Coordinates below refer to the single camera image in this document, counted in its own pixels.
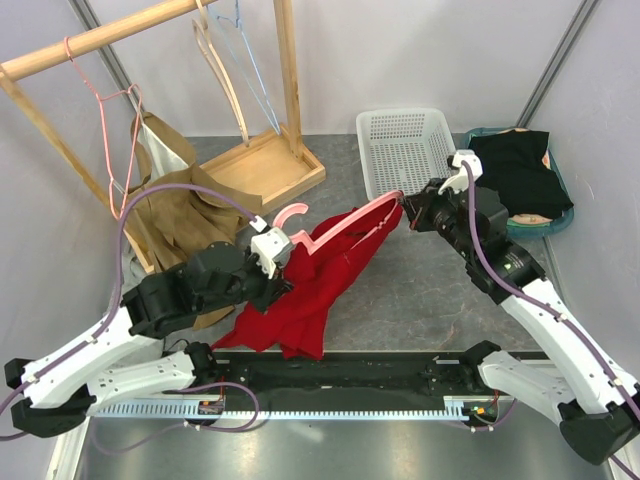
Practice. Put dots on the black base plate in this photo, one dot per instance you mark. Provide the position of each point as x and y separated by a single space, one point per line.
351 380

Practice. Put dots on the slotted cable duct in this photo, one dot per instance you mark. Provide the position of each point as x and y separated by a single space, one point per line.
195 410

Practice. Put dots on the wooden clothes rack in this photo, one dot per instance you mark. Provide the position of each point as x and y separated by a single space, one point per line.
275 164

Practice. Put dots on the wooden hanger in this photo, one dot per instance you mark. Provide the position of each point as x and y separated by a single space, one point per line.
205 45

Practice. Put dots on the white plastic basket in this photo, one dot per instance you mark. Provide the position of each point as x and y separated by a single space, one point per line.
403 149

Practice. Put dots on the pink plastic hanger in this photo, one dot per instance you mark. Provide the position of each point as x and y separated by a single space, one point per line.
312 245

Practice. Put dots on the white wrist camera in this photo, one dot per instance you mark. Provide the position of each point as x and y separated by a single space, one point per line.
468 169
271 245

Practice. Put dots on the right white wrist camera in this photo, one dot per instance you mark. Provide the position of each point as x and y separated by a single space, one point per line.
468 169

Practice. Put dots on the tan skirt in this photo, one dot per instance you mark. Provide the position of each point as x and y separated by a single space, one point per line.
188 222

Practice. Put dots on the pink wire hanger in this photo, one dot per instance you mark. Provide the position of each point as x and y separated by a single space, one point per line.
117 194

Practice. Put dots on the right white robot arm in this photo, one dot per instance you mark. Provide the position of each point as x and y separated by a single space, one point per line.
595 401

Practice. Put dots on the red garment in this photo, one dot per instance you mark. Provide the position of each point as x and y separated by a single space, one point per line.
296 322

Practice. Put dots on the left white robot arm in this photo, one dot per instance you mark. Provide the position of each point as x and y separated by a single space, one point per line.
55 394

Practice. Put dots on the blue wire hanger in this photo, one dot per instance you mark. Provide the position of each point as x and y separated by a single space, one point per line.
246 62

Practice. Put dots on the teal plastic basket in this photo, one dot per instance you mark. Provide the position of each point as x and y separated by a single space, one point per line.
516 229

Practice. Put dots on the black garment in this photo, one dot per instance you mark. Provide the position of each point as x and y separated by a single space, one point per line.
515 166

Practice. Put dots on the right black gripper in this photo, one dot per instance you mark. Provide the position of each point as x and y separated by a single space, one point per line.
418 205

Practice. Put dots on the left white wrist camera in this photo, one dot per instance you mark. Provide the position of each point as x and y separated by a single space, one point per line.
271 245

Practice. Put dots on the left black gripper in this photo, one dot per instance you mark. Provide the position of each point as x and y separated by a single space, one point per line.
274 288

